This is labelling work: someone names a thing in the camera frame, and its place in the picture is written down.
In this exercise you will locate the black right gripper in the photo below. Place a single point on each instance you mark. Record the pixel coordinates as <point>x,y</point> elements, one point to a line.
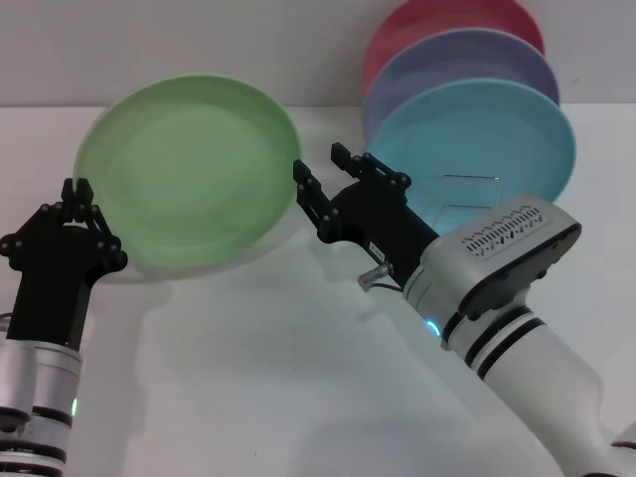
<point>377,223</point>

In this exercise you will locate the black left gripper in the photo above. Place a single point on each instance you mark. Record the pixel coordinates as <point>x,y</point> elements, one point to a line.
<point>54,288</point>

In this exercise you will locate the green round plate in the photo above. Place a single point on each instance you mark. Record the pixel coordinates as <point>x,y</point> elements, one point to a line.
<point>194,174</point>

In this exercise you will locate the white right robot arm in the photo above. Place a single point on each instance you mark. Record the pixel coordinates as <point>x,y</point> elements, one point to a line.
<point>536,377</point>

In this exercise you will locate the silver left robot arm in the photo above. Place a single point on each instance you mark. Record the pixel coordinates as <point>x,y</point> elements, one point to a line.
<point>40,397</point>

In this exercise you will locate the light blue round plate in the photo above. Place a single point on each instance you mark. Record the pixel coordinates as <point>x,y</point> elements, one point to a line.
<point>467,134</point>

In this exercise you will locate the red round plate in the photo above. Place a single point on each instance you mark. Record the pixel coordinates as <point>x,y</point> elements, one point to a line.
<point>412,35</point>

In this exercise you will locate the purple round plate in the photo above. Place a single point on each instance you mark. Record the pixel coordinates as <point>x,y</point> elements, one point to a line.
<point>462,59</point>

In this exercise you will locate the white vented wrist camera box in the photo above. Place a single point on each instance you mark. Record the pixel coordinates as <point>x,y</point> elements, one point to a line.
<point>502,248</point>

